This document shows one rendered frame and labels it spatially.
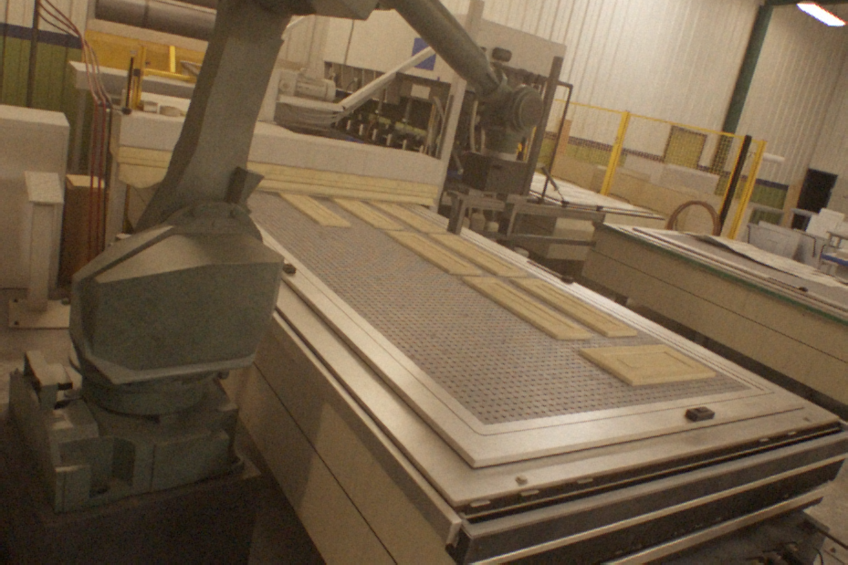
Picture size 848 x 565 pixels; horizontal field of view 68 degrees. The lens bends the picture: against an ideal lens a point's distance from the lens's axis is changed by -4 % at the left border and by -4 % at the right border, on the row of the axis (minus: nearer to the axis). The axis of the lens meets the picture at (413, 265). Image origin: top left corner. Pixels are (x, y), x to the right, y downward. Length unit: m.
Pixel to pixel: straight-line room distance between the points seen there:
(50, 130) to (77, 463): 2.84
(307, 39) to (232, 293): 7.30
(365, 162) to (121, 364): 3.06
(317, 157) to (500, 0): 6.46
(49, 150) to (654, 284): 4.82
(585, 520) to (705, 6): 12.59
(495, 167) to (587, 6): 9.11
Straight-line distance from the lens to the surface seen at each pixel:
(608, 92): 12.13
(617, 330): 2.86
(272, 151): 4.26
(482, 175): 2.54
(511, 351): 2.31
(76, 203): 4.64
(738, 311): 5.74
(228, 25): 2.05
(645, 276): 6.23
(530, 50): 6.46
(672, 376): 2.53
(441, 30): 2.24
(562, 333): 2.60
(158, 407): 1.93
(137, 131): 4.05
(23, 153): 4.40
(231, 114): 2.06
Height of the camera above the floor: 1.66
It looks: 15 degrees down
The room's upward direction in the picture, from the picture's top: 13 degrees clockwise
